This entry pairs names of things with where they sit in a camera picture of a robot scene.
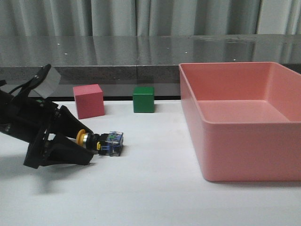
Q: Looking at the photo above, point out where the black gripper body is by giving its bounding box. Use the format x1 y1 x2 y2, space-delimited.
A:
0 90 62 169

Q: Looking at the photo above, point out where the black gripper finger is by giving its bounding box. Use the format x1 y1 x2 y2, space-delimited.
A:
53 105 92 139
40 134 94 166

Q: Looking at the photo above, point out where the yellow push button switch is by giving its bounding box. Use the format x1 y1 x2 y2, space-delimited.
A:
76 129 124 156

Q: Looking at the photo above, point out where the pink cube block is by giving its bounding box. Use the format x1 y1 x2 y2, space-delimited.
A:
73 84 105 119

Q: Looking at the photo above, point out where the dark glossy counter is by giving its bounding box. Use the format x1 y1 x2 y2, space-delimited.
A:
0 34 301 101

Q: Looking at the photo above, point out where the green cube block centre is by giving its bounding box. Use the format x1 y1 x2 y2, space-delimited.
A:
133 87 155 113

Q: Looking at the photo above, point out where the grey curtain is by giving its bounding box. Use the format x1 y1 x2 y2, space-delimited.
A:
0 0 301 36

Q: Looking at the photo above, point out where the pink plastic bin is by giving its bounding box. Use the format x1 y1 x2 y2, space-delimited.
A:
179 62 301 181

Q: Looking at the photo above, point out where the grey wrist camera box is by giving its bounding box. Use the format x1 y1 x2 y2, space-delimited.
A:
30 64 61 98

